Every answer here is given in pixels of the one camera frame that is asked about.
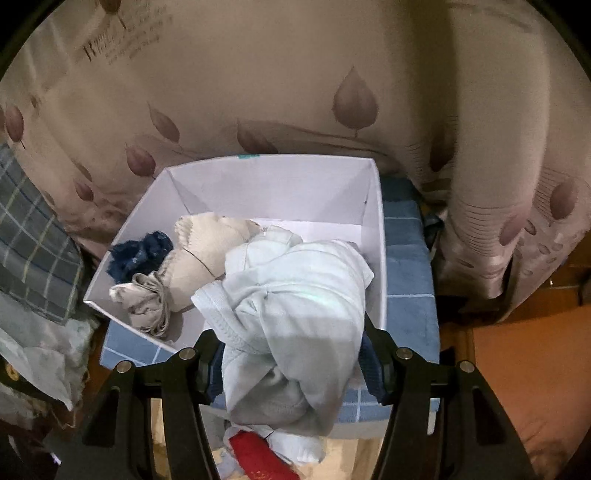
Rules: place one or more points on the white cardboard box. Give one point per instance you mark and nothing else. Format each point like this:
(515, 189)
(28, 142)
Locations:
(277, 194)

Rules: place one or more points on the grey plaid cloth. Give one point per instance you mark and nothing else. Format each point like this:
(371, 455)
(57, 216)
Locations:
(32, 240)

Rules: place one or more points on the wooden bed frame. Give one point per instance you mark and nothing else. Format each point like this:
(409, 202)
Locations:
(572, 290)

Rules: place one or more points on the red underwear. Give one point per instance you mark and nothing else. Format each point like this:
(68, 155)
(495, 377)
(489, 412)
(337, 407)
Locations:
(254, 457)

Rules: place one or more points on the clothes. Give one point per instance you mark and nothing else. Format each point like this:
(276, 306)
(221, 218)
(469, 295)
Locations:
(355, 457)

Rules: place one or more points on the dark blue lace underwear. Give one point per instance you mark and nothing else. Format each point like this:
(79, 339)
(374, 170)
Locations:
(138, 256)

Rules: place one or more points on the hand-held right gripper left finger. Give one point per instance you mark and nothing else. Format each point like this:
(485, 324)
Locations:
(214, 374)

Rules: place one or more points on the grey-beige underwear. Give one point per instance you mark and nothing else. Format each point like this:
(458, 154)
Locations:
(147, 300)

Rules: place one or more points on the white plastic bag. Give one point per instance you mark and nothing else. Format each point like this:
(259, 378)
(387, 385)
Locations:
(37, 360)

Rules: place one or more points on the light blue underwear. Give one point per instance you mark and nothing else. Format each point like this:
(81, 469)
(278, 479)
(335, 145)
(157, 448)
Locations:
(295, 323)

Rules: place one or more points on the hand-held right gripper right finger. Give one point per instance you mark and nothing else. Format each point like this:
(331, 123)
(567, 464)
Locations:
(371, 369)

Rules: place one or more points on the blue plaid cloth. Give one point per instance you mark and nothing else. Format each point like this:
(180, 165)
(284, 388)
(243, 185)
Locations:
(406, 286)

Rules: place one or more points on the beige leaf-print bedsheet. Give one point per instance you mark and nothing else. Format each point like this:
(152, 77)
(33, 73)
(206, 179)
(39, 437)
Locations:
(231, 69)

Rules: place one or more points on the cream underwear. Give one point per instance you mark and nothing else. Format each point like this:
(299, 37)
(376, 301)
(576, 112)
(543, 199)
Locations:
(207, 258)

